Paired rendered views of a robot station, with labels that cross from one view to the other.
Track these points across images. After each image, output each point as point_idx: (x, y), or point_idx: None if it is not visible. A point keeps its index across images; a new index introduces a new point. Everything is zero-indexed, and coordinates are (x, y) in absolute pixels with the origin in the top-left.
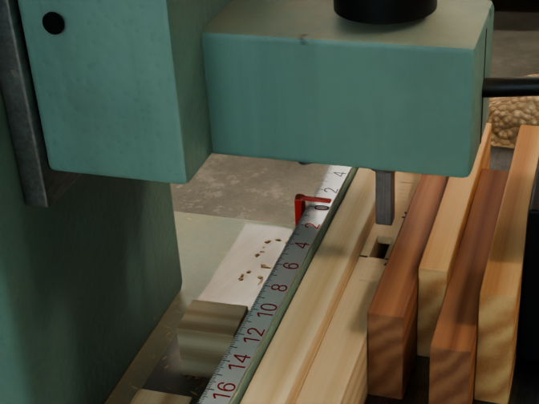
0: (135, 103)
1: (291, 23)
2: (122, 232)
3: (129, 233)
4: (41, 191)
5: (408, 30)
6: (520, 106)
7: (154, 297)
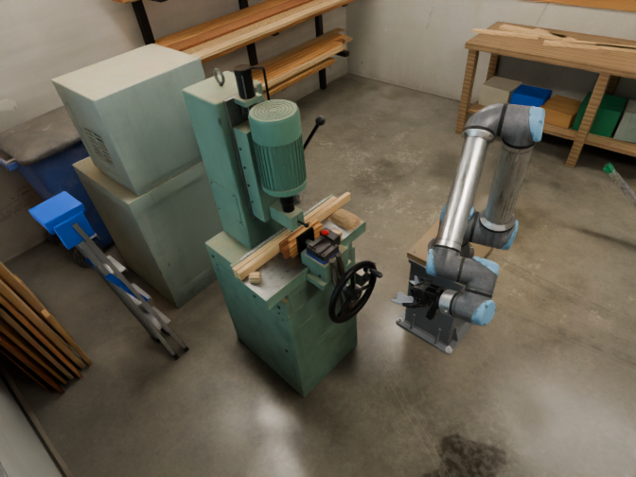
0: (259, 212)
1: (278, 207)
2: (270, 220)
3: (272, 220)
4: (252, 217)
5: (288, 213)
6: (335, 215)
7: (277, 228)
